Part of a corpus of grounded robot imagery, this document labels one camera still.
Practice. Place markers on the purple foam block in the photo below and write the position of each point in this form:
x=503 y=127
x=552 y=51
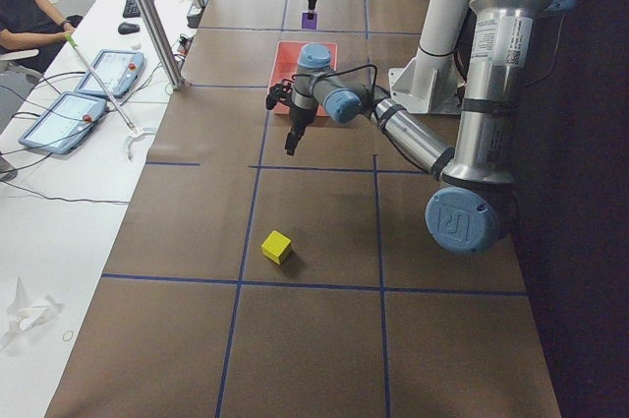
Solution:
x=309 y=20

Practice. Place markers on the yellow foam block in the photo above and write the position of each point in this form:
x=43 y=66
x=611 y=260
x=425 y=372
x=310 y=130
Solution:
x=276 y=247

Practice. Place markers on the pink plastic bin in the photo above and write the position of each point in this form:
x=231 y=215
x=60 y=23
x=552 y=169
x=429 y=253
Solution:
x=286 y=64

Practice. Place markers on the far teach pendant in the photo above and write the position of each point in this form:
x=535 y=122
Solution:
x=118 y=69

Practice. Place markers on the teach pendant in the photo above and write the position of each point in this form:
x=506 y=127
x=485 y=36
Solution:
x=118 y=69
x=64 y=125

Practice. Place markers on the black computer mouse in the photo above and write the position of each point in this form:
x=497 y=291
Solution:
x=126 y=28

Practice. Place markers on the near teach pendant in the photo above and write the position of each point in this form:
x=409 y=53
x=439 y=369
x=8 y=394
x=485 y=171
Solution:
x=64 y=125

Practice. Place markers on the long metal rod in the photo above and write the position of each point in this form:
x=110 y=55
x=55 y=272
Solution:
x=135 y=131

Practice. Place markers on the seated person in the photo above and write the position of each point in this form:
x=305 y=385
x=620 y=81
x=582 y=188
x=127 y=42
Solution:
x=35 y=24

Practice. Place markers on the crumpled white tissue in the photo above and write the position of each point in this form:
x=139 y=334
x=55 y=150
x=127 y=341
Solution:
x=19 y=313

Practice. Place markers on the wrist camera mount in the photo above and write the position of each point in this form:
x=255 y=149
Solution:
x=279 y=94

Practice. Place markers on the aluminium frame post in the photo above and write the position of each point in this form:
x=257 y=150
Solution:
x=161 y=44

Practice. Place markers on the white camera mast pole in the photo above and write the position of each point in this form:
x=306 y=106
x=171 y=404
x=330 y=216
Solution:
x=442 y=26

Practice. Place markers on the white mast base bracket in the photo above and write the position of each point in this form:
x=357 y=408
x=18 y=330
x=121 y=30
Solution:
x=426 y=85

